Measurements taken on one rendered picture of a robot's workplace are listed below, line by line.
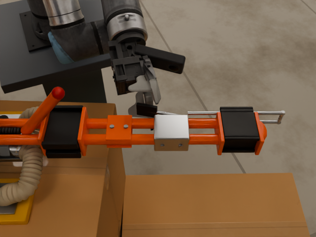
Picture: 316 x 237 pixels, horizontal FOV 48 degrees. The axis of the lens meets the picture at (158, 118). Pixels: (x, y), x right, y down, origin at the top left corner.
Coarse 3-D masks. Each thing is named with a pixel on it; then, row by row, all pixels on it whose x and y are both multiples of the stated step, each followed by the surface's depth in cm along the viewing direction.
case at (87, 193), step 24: (0, 168) 82; (48, 168) 82; (72, 168) 82; (96, 168) 82; (120, 168) 109; (48, 192) 78; (72, 192) 78; (96, 192) 78; (120, 192) 111; (48, 216) 75; (72, 216) 75; (96, 216) 75; (120, 216) 113
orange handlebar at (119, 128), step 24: (0, 120) 73; (24, 120) 73; (96, 120) 73; (120, 120) 73; (144, 120) 73; (192, 120) 73; (0, 144) 71; (24, 144) 71; (96, 144) 71; (120, 144) 71; (144, 144) 71; (192, 144) 72
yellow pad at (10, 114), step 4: (0, 112) 90; (4, 112) 90; (8, 112) 90; (12, 112) 90; (16, 112) 90; (20, 112) 90; (0, 116) 85; (4, 116) 85; (8, 116) 89; (12, 116) 89; (16, 116) 89
